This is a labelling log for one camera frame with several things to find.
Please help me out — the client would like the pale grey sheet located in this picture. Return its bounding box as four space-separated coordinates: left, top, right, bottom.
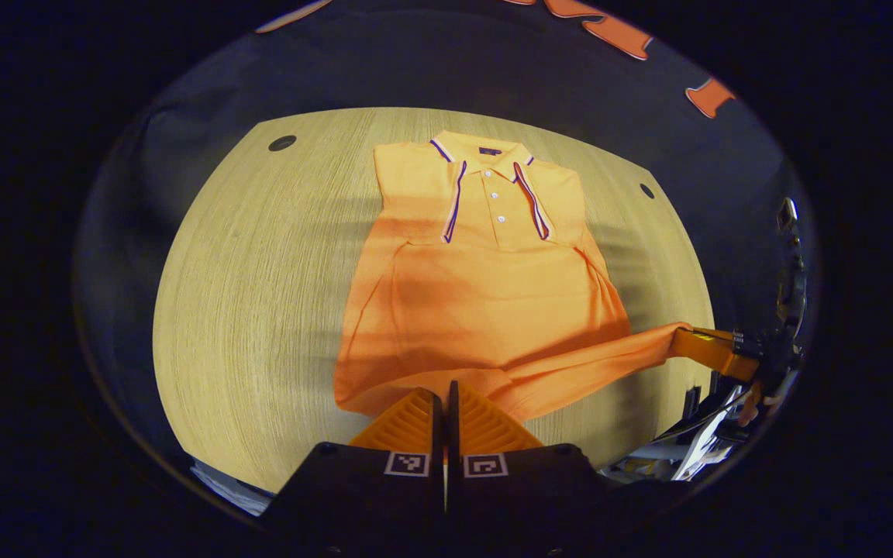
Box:
189 457 275 516

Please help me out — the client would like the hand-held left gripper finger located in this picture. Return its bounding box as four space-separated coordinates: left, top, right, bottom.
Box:
259 386 448 547
447 379 619 547

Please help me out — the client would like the orange polo T-shirt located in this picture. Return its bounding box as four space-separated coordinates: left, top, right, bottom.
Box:
334 130 691 425

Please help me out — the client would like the white paper clutter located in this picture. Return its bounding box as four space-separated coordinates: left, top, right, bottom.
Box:
602 384 765 483

